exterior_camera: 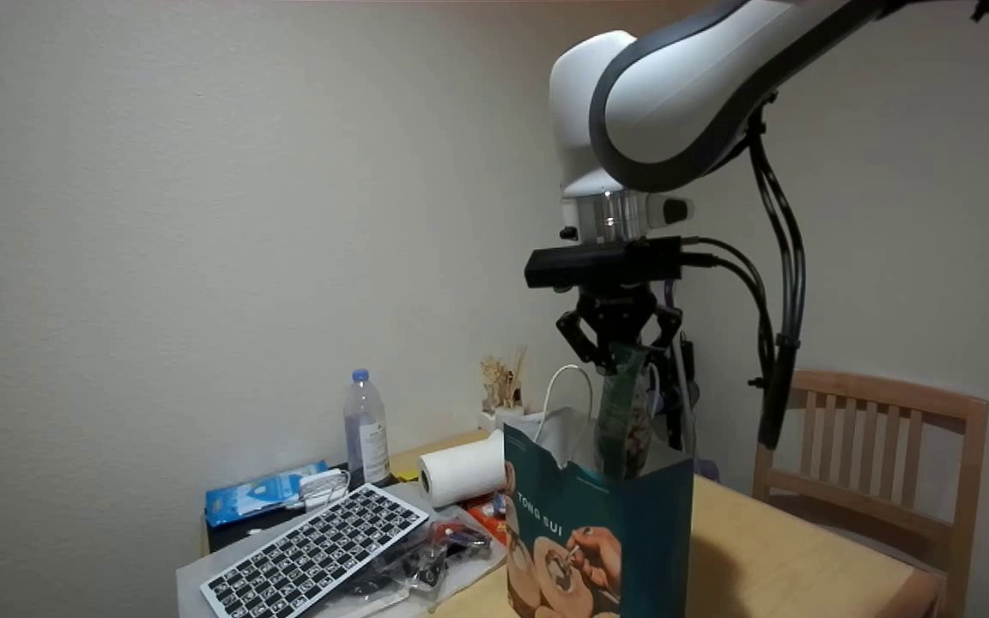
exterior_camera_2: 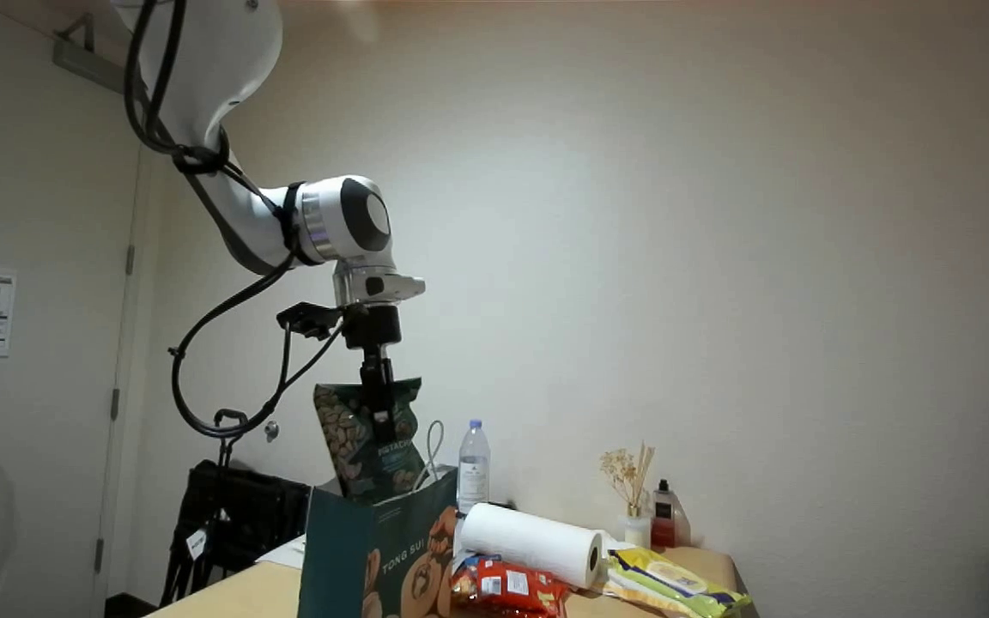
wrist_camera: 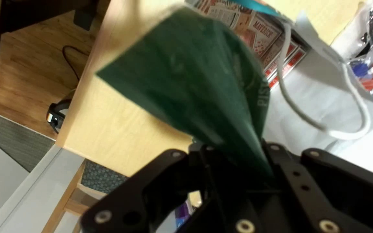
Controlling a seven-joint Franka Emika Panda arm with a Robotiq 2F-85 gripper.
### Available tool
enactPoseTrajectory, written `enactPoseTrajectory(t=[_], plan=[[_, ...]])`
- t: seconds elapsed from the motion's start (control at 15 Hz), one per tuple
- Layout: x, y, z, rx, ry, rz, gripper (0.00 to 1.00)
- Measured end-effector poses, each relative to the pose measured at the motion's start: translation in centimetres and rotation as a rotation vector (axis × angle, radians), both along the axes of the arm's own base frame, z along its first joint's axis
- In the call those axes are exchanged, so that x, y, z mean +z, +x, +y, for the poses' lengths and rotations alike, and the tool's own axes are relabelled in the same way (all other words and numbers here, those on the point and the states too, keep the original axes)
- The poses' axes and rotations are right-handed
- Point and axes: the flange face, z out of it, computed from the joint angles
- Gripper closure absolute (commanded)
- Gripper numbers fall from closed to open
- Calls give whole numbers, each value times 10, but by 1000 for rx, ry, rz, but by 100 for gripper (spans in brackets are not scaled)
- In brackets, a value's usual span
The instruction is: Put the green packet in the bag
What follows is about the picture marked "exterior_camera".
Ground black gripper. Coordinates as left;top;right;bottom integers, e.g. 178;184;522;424
555;284;686;371

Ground green paper gift bag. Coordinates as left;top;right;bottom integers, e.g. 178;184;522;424
500;360;696;618

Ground red snack packet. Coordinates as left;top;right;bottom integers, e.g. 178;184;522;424
464;494;515;542

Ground white paper towel roll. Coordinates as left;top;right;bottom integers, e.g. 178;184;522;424
414;428;513;509

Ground wooden chair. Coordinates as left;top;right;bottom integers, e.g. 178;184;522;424
748;366;989;618

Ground clear plastic water bottle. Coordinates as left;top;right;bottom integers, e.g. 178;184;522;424
340;366;393;489

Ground clear plastic wrapped items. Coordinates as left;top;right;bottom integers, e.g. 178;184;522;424
338;509;508;603

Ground blue tissue box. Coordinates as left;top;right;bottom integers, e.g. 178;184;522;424
204;455;351;557

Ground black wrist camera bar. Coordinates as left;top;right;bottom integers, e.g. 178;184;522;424
522;235;686;290

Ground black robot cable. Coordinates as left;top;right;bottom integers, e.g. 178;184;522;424
677;100;812;454

